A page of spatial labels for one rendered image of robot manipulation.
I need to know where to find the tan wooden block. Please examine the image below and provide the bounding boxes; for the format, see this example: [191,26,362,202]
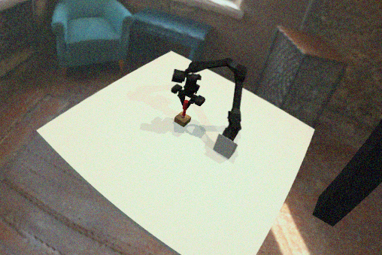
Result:
[174,111,191,127]

